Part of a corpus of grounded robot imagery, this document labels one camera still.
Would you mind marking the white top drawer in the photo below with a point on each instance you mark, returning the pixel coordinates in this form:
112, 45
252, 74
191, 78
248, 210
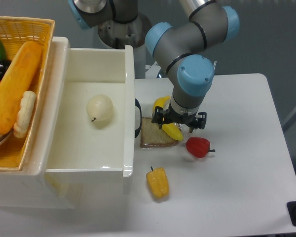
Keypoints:
94, 136

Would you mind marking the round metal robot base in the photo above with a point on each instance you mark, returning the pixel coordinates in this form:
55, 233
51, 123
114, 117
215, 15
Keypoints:
117, 35

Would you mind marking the white toy pear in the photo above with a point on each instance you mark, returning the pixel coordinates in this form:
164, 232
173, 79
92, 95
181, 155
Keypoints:
100, 111

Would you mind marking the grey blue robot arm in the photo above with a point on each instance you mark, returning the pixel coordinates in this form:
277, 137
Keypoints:
176, 50

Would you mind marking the toy bread slice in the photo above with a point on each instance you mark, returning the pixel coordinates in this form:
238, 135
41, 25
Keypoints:
152, 136

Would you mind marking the yellow wicker basket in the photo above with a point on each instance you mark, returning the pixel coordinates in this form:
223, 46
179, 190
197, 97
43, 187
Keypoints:
14, 32

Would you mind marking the yellow toy banana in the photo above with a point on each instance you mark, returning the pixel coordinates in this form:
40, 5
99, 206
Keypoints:
170, 129

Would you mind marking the cream toy croissant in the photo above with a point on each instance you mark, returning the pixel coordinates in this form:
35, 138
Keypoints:
24, 115

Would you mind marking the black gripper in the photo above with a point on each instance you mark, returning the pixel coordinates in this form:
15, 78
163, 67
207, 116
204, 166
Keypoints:
195, 121

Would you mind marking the white drawer cabinet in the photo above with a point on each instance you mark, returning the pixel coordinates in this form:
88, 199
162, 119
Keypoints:
33, 187

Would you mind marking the red toy bell pepper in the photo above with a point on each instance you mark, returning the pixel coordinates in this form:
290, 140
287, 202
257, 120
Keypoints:
199, 147

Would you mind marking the yellow toy bell pepper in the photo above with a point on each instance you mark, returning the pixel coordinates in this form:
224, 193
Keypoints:
158, 182

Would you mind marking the orange toy baguette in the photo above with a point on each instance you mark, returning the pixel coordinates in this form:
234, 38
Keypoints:
16, 81

